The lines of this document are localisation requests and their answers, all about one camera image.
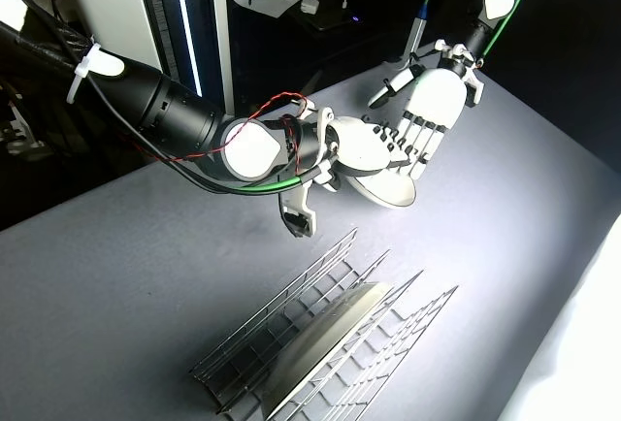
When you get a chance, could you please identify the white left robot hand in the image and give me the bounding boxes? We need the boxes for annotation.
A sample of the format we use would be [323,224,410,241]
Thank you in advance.
[367,65,470,180]

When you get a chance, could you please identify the white round plate grey print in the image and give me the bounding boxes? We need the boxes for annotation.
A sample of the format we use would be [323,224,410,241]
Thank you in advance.
[346,168,418,210]
[259,280,394,420]

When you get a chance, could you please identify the silver usb adapter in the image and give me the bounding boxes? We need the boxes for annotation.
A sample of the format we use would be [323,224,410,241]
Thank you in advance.
[401,3,431,66]

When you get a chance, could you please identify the black flat device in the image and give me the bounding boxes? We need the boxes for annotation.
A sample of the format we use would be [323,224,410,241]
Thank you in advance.
[290,0,363,32]

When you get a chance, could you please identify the white robot lift column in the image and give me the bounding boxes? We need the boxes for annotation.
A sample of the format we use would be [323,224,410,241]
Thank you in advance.
[62,0,234,116]

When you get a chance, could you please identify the red black twisted wire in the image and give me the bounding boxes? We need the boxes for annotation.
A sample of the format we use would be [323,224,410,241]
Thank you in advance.
[123,92,311,165]

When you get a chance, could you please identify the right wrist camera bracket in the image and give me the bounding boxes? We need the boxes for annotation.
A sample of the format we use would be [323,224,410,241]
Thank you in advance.
[276,105,339,238]

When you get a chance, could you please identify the green cable of right arm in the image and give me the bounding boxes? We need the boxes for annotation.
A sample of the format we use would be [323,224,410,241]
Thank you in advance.
[227,163,331,197]

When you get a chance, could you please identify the white cable tie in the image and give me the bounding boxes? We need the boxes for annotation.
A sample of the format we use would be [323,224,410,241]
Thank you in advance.
[65,42,125,105]

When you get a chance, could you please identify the metal wire dish rack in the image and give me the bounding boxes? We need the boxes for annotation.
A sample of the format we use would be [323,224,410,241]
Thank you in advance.
[187,227,460,421]

